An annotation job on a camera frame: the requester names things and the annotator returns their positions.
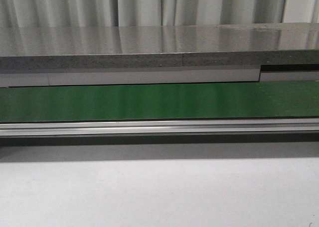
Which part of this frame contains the green conveyor belt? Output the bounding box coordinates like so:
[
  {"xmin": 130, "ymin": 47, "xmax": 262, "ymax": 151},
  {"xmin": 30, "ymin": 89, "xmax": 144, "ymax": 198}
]
[{"xmin": 0, "ymin": 81, "xmax": 319, "ymax": 122}]

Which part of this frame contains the grey stone-edged back table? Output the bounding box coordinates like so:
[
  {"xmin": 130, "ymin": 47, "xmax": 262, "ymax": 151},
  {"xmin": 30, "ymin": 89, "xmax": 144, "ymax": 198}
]
[{"xmin": 0, "ymin": 23, "xmax": 319, "ymax": 71}]

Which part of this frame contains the rear grey conveyor guard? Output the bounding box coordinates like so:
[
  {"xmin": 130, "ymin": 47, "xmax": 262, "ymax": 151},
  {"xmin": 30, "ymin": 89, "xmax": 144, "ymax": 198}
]
[{"xmin": 0, "ymin": 65, "xmax": 319, "ymax": 87}]

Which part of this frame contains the white pleated curtain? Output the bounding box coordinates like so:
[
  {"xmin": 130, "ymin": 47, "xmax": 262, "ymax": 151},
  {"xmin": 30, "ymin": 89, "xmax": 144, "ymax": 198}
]
[{"xmin": 0, "ymin": 0, "xmax": 319, "ymax": 27}]

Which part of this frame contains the front aluminium conveyor rail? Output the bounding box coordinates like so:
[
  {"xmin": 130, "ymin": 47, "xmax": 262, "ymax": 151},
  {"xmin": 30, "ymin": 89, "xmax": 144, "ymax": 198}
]
[{"xmin": 0, "ymin": 117, "xmax": 319, "ymax": 137}]

